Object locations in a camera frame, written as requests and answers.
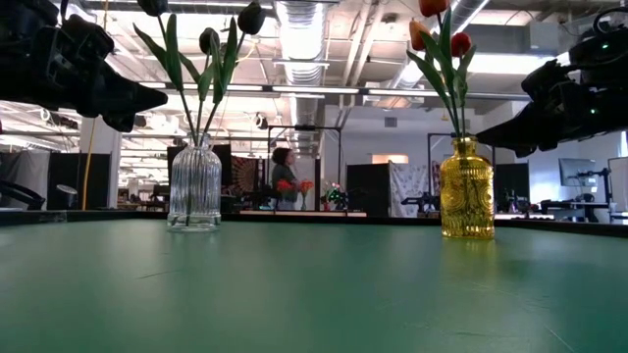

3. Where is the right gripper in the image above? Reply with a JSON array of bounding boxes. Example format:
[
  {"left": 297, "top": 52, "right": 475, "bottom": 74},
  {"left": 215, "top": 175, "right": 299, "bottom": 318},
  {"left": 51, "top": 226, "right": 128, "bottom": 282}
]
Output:
[{"left": 475, "top": 59, "right": 614, "bottom": 159}]

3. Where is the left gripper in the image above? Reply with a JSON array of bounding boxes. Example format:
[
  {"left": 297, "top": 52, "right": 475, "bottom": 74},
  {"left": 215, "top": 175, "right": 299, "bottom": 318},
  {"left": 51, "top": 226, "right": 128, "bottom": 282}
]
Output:
[{"left": 26, "top": 14, "right": 169, "bottom": 133}]

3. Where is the black artificial tulip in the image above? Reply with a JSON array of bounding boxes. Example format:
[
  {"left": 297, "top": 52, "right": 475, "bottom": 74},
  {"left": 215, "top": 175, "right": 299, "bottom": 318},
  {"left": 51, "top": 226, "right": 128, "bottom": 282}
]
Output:
[
  {"left": 131, "top": 0, "right": 200, "bottom": 148},
  {"left": 200, "top": 1, "right": 268, "bottom": 143},
  {"left": 195, "top": 27, "right": 222, "bottom": 146}
]

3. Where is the yellow glass vase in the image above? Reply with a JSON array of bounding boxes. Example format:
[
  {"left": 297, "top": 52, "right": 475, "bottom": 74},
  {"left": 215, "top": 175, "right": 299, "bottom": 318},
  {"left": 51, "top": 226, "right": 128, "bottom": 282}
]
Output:
[{"left": 439, "top": 135, "right": 496, "bottom": 241}]

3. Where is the clear ribbed glass vase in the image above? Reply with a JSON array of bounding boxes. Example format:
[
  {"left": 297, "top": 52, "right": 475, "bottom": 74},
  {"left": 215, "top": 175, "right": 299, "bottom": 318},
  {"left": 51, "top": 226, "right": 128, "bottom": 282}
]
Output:
[{"left": 166, "top": 132, "right": 223, "bottom": 233}]

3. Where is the white column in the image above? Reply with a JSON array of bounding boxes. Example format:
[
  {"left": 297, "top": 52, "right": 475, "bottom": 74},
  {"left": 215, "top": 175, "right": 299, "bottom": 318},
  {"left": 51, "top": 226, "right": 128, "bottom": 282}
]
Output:
[{"left": 78, "top": 115, "right": 123, "bottom": 212}]

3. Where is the distant black desk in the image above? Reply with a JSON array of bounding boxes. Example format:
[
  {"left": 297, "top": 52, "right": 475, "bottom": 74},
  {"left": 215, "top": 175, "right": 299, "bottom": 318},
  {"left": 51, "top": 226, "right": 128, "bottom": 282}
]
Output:
[{"left": 529, "top": 193, "right": 628, "bottom": 222}]

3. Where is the whiteboard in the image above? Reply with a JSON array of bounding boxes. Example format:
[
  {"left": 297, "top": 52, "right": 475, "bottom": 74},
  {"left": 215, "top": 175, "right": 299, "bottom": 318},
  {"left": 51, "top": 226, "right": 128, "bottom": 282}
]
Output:
[{"left": 607, "top": 156, "right": 628, "bottom": 213}]

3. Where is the round desk lamp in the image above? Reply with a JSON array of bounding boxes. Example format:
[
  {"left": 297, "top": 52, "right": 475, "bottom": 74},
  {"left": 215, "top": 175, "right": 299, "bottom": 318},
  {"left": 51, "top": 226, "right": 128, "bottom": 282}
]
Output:
[{"left": 54, "top": 183, "right": 79, "bottom": 211}]

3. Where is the white patterned cloth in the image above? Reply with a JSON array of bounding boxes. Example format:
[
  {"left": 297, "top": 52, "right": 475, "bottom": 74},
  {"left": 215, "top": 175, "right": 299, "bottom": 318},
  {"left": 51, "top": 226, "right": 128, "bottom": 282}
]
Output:
[{"left": 390, "top": 163, "right": 433, "bottom": 218}]

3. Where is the red mandala tapestry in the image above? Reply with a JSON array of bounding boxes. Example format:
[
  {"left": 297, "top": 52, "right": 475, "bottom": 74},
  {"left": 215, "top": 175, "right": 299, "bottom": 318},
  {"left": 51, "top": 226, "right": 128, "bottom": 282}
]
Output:
[{"left": 230, "top": 155, "right": 270, "bottom": 197}]

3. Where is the person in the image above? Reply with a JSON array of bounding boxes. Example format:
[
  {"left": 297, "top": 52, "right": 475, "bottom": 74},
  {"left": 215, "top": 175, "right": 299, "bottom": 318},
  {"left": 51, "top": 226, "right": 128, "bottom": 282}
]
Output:
[{"left": 271, "top": 146, "right": 300, "bottom": 212}]

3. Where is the overhead light bar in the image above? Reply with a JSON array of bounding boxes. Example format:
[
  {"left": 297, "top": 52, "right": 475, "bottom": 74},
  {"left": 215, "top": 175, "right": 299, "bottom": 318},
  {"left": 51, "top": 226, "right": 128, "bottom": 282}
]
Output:
[{"left": 139, "top": 77, "right": 534, "bottom": 104}]

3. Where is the distant wooden table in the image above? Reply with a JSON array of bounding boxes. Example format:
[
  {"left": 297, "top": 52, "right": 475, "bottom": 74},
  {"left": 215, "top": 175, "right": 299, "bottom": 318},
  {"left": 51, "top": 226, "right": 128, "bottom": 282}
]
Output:
[{"left": 239, "top": 210, "right": 368, "bottom": 219}]

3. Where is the wall monitor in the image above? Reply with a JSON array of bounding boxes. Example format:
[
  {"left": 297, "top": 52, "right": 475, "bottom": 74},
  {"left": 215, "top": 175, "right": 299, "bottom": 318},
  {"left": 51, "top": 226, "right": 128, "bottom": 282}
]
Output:
[{"left": 558, "top": 157, "right": 598, "bottom": 188}]

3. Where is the yellow hanging cable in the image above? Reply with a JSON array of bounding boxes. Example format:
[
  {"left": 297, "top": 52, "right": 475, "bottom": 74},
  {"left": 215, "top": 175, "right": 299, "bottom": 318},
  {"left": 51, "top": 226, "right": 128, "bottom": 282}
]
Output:
[{"left": 80, "top": 0, "right": 110, "bottom": 212}]

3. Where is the black table frame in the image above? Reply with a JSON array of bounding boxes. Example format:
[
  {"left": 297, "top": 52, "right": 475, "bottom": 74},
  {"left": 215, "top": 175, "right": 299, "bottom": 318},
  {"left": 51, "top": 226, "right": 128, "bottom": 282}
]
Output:
[{"left": 0, "top": 209, "right": 628, "bottom": 238}]

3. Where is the black curved handle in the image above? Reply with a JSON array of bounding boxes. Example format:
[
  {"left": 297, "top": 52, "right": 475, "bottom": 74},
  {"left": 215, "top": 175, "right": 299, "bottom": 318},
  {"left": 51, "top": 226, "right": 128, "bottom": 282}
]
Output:
[{"left": 0, "top": 179, "right": 44, "bottom": 211}]

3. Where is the black metal frame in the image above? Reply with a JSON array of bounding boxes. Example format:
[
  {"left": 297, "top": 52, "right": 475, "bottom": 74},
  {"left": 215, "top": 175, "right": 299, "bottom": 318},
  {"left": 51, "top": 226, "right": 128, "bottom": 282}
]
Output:
[{"left": 266, "top": 125, "right": 343, "bottom": 197}]

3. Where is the silver ventilation duct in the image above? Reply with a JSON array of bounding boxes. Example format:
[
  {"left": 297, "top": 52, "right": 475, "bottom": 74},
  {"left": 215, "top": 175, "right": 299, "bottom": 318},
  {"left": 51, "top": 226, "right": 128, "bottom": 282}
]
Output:
[{"left": 272, "top": 0, "right": 329, "bottom": 158}]

